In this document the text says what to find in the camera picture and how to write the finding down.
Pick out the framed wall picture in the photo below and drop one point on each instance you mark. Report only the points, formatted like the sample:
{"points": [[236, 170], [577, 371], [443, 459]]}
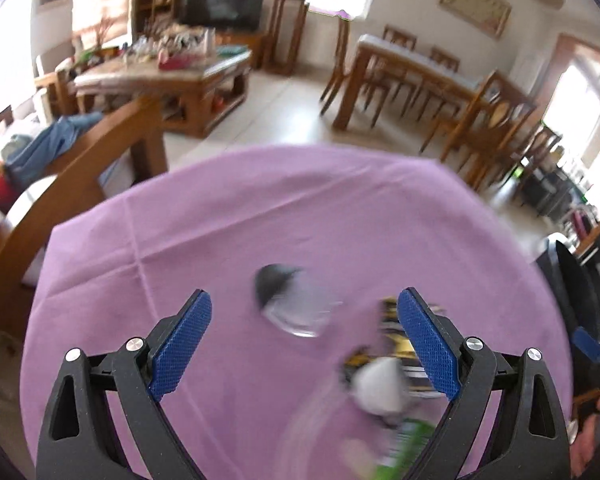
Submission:
{"points": [[475, 2]]}

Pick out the purple tablecloth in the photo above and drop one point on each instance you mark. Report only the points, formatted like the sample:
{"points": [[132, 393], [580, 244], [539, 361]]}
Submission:
{"points": [[230, 220]]}

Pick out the black television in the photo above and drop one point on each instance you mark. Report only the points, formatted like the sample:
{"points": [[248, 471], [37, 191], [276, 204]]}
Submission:
{"points": [[225, 5]]}

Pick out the wooden sofa frame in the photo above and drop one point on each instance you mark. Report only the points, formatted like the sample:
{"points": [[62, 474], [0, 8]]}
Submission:
{"points": [[80, 160]]}

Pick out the grey white round container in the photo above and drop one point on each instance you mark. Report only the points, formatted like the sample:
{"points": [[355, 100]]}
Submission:
{"points": [[380, 385]]}

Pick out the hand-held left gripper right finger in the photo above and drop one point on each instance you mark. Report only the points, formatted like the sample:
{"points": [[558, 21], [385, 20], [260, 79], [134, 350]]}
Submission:
{"points": [[427, 345]]}

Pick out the wooden dining table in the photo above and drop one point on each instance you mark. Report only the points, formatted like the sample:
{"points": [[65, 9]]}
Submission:
{"points": [[410, 67]]}

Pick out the wooden dining chair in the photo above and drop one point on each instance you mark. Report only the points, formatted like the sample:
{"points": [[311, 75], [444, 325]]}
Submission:
{"points": [[445, 58], [340, 65], [490, 120], [400, 37]]}

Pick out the green packet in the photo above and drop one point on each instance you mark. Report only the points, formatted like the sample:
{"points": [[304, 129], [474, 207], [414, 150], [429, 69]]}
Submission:
{"points": [[405, 452]]}

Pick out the person's right hand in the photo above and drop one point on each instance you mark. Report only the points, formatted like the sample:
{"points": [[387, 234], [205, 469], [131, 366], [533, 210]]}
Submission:
{"points": [[590, 435]]}

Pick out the clear cup with black lid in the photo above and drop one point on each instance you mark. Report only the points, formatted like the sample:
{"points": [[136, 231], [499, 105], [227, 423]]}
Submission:
{"points": [[290, 300]]}

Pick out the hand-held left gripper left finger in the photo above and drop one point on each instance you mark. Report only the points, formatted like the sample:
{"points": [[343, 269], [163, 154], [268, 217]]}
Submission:
{"points": [[182, 347]]}

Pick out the tall wooden side table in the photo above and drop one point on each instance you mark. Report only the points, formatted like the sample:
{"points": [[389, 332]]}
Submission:
{"points": [[286, 30]]}

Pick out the blue jeans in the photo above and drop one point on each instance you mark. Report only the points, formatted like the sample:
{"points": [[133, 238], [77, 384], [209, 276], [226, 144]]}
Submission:
{"points": [[45, 147]]}

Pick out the wooden door frame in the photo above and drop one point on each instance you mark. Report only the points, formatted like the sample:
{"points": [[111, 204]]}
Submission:
{"points": [[555, 75]]}

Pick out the wooden coffee table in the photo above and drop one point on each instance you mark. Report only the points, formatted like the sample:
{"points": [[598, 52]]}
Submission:
{"points": [[195, 90]]}

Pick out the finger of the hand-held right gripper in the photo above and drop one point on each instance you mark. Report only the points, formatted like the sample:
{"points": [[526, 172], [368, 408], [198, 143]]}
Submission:
{"points": [[587, 342]]}

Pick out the dark appliance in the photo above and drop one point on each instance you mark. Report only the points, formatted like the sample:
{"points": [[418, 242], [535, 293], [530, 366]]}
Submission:
{"points": [[550, 195]]}

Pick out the yellow snack packet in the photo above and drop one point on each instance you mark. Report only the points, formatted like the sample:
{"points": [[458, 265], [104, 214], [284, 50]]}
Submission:
{"points": [[400, 345]]}

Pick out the clutter of small table items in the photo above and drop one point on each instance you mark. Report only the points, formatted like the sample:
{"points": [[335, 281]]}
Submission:
{"points": [[175, 45]]}

